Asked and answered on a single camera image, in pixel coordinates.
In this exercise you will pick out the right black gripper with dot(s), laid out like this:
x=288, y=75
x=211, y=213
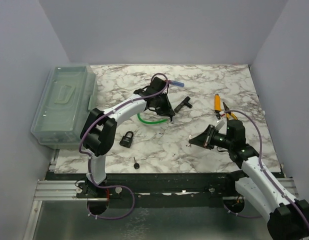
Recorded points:
x=205, y=139

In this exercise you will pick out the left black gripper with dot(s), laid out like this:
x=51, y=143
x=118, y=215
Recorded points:
x=166, y=111

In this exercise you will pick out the green cable lock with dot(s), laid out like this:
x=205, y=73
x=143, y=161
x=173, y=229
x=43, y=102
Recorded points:
x=152, y=120

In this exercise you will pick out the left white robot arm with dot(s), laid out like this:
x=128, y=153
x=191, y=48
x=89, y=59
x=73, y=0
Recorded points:
x=98, y=134

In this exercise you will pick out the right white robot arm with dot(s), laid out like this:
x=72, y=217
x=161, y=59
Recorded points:
x=286, y=216

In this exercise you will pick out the black head key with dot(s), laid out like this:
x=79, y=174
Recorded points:
x=136, y=164

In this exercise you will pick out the black T-shaped tool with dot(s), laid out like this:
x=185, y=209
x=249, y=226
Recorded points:
x=183, y=103

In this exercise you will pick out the red blue screwdriver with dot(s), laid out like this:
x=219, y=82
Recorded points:
x=176, y=83

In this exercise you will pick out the yellow utility knife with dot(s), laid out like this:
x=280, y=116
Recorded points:
x=217, y=104

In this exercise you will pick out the black padlock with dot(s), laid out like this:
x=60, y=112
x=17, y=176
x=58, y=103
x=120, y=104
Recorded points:
x=127, y=139

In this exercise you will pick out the translucent plastic storage box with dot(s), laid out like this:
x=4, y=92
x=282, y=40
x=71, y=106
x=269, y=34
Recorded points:
x=69, y=95

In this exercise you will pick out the yellow handled pliers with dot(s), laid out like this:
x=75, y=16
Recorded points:
x=229, y=114

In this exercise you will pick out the aluminium rail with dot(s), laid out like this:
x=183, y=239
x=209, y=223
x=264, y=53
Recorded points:
x=57, y=191

